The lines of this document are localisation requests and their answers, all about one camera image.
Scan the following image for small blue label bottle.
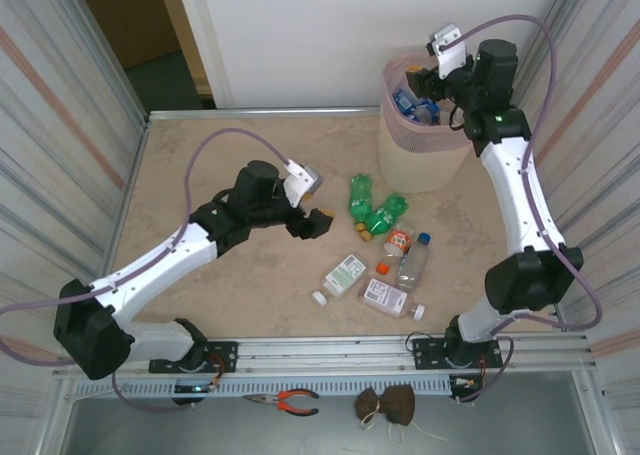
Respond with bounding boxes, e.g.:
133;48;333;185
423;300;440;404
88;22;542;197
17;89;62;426
413;100;442;126

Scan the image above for green plastic soda bottle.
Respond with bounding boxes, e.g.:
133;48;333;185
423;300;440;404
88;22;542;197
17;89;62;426
360;193;410;243
348;173;376;232

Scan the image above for square green label bottle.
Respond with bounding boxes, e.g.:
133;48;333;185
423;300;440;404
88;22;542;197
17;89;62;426
310;252;367;307

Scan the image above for pink slatted plastic bin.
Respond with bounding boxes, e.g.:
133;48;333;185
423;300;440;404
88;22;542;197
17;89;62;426
377;49;489;194

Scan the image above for pink waste basket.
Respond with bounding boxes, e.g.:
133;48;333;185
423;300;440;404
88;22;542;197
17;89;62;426
380;49;481;141

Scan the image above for small orange label bottle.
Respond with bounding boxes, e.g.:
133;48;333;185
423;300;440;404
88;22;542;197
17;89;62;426
383;227;416;256

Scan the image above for square pink label bottle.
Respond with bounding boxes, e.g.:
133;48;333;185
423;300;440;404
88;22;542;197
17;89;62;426
357;276;428;322

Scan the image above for tall clear blue-capped bottle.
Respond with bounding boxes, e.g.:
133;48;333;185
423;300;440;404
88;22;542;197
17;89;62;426
395;232;433;291

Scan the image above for brown cloth pouch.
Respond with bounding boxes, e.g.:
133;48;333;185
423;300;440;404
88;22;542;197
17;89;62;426
354;384;449;446

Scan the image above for brown wooden door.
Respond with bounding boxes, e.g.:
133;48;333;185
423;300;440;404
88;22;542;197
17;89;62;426
72;0;184;71

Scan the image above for grey metal tray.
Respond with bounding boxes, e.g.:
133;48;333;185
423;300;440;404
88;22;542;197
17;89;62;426
37;372;619;455

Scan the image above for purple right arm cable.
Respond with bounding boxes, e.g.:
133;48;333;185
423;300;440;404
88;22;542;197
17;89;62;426
447;14;604;404

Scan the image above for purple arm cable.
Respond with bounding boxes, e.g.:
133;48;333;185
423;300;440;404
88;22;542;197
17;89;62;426
447;14;604;404
0;128;294;412

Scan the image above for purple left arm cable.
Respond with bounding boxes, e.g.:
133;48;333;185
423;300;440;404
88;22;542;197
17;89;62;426
0;128;294;412

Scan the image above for aluminium mounting rail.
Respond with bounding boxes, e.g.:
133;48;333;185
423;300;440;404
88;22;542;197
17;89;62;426
52;334;599;376

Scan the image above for translucent corrugated enclosure panel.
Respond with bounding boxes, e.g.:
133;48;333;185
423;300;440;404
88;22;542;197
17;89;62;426
497;0;640;455
0;0;149;401

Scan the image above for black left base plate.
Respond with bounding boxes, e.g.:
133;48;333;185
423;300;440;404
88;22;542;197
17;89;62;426
149;340;239;374

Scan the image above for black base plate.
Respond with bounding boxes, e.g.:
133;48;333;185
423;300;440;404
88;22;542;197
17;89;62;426
410;337;504;371
149;340;239;374

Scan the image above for white door frame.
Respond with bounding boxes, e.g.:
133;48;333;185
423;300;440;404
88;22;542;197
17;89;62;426
154;0;236;109

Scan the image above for white slotted cable duct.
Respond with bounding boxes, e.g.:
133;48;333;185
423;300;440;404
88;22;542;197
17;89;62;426
74;374;454;399

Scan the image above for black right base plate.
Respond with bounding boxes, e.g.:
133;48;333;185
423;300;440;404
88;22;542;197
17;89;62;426
410;337;504;371

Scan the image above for orange handled pliers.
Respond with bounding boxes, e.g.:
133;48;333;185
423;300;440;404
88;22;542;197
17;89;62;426
243;388;320;417

